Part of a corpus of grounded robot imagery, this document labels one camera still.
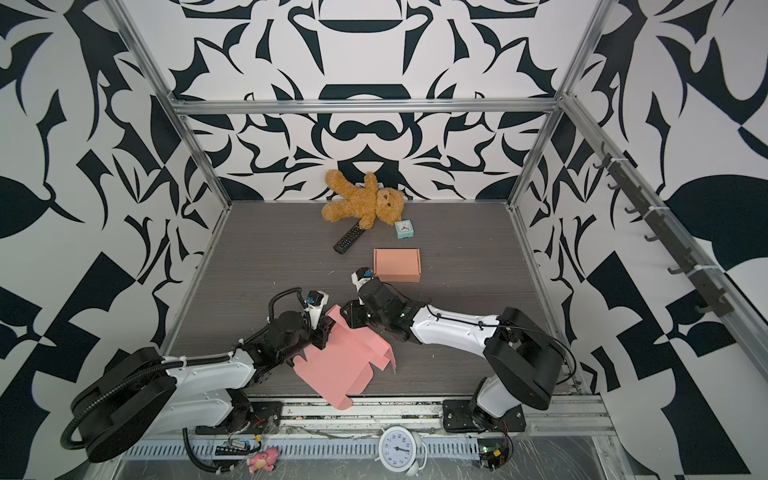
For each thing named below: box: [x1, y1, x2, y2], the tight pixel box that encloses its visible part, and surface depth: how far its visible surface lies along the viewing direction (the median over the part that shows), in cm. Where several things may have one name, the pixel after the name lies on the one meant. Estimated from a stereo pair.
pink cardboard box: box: [293, 304, 396, 410], surface depth 82 cm
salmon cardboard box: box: [373, 248, 422, 283], surface depth 102 cm
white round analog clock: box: [375, 426, 427, 477], surface depth 70 cm
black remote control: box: [333, 218, 365, 254], surface depth 110 cm
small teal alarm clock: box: [394, 219, 415, 239], surface depth 113 cm
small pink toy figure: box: [246, 447, 279, 474], surface depth 69 cm
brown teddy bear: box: [321, 170, 405, 230], surface depth 113 cm
